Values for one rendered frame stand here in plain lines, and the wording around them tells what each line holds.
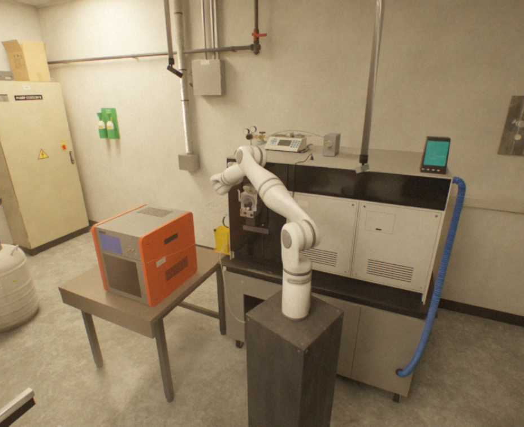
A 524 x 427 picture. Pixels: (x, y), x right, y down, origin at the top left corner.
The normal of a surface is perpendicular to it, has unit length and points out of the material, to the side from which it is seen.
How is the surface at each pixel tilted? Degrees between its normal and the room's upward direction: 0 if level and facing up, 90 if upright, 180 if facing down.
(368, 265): 90
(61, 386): 0
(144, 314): 0
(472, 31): 90
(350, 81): 90
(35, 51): 96
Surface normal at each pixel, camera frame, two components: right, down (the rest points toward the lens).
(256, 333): -0.67, 0.26
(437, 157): -0.39, 0.17
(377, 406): 0.00, -0.93
